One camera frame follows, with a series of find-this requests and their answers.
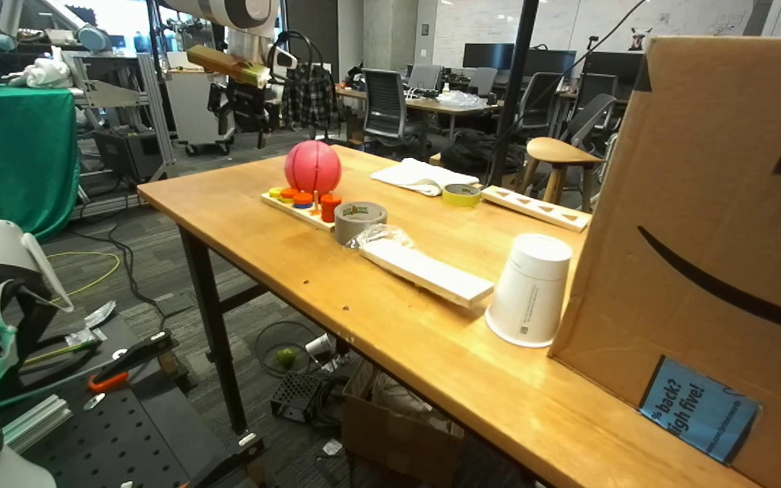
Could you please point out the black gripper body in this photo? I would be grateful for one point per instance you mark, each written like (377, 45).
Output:
(249, 103)

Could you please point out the pink mini basketball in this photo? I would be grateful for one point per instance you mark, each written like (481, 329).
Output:
(314, 167)

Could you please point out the white wheeled cart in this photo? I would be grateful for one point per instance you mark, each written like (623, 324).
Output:
(196, 112)

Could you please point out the plaid shirt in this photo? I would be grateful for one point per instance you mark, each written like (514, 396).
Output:
(314, 97)

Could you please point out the red stacking cylinder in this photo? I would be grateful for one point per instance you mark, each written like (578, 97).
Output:
(329, 207)

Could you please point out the grey office chair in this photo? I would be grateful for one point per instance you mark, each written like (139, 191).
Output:
(384, 103)

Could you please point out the folded white towel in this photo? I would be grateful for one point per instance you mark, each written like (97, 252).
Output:
(421, 175)

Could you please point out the round office table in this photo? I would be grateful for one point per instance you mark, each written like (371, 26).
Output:
(449, 103)

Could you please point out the yellow-green tape roll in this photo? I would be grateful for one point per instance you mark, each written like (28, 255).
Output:
(462, 192)

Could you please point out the green table cloth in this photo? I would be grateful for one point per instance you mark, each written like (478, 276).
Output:
(15, 157)

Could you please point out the white foam board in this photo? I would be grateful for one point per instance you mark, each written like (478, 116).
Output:
(426, 268)

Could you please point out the green ball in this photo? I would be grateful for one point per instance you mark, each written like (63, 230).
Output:
(287, 359)

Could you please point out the black vertical pole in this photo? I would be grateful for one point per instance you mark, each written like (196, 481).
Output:
(514, 81)

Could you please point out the black office chair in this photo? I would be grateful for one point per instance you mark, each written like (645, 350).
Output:
(592, 110)
(539, 97)

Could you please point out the white VR headset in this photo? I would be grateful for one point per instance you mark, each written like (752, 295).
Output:
(2, 261)

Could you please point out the round wooden stool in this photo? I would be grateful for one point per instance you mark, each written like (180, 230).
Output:
(556, 153)

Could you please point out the white paper cup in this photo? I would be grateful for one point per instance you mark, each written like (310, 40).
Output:
(529, 287)

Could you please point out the black perforated breadboard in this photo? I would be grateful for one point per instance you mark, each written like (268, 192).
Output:
(129, 438)

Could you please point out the small cardboard box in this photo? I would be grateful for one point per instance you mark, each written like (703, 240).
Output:
(399, 439)

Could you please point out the aluminium extrusion bar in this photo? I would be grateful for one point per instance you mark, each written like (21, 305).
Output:
(34, 423)

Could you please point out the large cardboard shipping box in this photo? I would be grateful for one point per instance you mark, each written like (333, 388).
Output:
(707, 199)

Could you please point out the blue sticker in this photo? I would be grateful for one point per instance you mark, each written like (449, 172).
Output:
(700, 406)

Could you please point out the grey duct tape roll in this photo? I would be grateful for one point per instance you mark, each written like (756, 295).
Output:
(360, 219)

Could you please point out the black table frame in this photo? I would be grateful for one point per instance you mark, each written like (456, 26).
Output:
(216, 335)

